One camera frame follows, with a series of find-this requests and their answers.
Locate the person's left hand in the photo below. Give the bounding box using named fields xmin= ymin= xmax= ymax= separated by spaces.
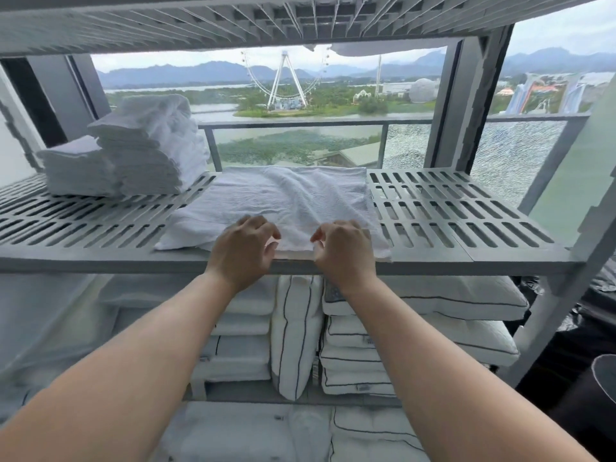
xmin=205 ymin=215 xmax=282 ymax=294

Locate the person's right hand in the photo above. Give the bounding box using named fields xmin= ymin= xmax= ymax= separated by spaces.
xmin=310 ymin=219 xmax=379 ymax=294

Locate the white hand towel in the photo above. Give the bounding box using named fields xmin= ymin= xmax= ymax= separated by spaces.
xmin=88 ymin=94 xmax=193 ymax=150
xmin=153 ymin=166 xmax=393 ymax=261

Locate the person's left forearm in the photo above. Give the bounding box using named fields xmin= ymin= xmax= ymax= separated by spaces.
xmin=0 ymin=271 xmax=241 ymax=462

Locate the person's right forearm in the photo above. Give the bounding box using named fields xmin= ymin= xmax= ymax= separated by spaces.
xmin=339 ymin=278 xmax=597 ymax=462

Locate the grey roofed building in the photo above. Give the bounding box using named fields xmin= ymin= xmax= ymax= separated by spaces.
xmin=312 ymin=141 xmax=384 ymax=169

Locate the stack of black-piped white pillows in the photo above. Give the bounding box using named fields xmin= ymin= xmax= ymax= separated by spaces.
xmin=270 ymin=275 xmax=530 ymax=462

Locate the stack of folded white towels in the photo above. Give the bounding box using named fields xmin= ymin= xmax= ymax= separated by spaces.
xmin=36 ymin=135 xmax=121 ymax=197
xmin=96 ymin=134 xmax=211 ymax=197

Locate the grey slotted shelf board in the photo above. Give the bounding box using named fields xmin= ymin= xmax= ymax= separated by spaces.
xmin=0 ymin=167 xmax=586 ymax=277

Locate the white ferris wheel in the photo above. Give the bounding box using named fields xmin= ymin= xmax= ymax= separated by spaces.
xmin=241 ymin=49 xmax=330 ymax=111

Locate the white dome building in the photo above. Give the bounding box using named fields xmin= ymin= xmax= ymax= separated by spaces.
xmin=409 ymin=78 xmax=436 ymax=103

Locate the glass balcony railing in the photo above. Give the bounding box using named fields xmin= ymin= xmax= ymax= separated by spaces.
xmin=197 ymin=112 xmax=592 ymax=215

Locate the white hanging sheet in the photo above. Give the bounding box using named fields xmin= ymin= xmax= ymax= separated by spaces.
xmin=303 ymin=38 xmax=449 ymax=58

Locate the blue water slide structure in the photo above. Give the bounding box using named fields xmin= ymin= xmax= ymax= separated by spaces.
xmin=505 ymin=73 xmax=590 ymax=115

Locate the pale green glass partition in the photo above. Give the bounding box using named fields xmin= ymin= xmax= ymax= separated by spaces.
xmin=529 ymin=76 xmax=616 ymax=248

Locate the black plastic bag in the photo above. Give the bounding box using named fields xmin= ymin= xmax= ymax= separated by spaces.
xmin=517 ymin=264 xmax=616 ymax=409

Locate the grey ribbed shelf board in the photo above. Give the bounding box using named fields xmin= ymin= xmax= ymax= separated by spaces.
xmin=0 ymin=0 xmax=616 ymax=58

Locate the dark window frame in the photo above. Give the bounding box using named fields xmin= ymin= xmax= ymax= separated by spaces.
xmin=0 ymin=53 xmax=112 ymax=149
xmin=423 ymin=38 xmax=482 ymax=170

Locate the grey notched shelf post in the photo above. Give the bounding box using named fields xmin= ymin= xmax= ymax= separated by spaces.
xmin=454 ymin=23 xmax=516 ymax=175
xmin=500 ymin=177 xmax=616 ymax=388
xmin=0 ymin=98 xmax=47 ymax=174

